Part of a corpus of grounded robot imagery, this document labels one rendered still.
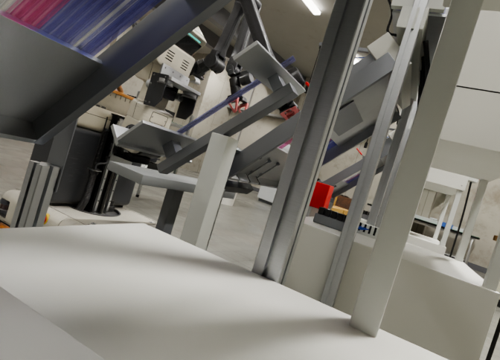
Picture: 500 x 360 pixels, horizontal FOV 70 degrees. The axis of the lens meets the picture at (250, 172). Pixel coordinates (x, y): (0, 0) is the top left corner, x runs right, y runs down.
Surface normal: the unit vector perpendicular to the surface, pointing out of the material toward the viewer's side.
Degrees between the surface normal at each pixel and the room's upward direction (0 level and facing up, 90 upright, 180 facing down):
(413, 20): 90
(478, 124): 90
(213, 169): 90
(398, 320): 90
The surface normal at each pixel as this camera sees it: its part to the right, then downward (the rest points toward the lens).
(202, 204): -0.46, -0.12
